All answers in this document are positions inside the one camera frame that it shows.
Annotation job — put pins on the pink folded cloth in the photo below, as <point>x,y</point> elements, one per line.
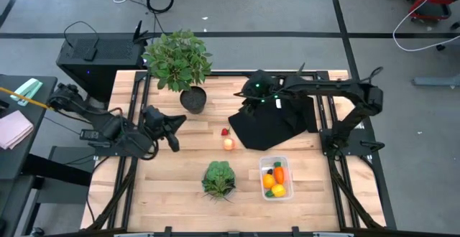
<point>14,129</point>

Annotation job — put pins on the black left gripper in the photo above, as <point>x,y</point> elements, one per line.
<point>154,120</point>

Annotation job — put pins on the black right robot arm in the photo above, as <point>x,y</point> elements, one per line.
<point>323,84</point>

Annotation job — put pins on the black side desk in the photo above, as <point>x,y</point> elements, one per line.
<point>14,165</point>

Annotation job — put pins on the leafy green plant, black pot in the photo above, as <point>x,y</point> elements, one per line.
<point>176,61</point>

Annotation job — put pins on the red-framed black stool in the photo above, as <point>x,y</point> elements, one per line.
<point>431,0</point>

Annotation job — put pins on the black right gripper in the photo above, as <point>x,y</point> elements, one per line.
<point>262,86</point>

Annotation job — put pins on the clear plastic tupperware container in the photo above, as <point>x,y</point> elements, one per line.
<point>276,199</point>

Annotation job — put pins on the black aluminium table frame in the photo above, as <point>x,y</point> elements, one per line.
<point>230,73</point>

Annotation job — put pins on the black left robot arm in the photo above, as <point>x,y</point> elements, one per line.
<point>108,125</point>

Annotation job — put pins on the succulent plant in white pot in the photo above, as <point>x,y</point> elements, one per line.
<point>218,179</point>

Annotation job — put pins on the toy orange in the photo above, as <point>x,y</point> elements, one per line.
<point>269,181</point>

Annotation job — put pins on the orange toy carrot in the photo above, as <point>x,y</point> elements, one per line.
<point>279,174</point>

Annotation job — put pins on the mint green stapler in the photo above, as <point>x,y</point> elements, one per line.
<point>27,90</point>

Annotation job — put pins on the black computer tower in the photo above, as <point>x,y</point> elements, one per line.
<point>100,68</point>

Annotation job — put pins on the black cloth with white label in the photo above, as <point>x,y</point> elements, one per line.
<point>273,129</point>

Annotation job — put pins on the red toy strawberry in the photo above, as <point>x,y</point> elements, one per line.
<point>225,132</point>

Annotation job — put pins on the toy peach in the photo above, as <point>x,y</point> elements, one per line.
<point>229,144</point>

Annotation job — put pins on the grey desk foot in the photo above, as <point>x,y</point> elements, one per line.
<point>438,81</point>

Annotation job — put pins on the black power adapter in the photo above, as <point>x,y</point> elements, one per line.
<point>90,134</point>

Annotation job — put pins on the yellow toy pepper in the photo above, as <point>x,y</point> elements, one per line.
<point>278,191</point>

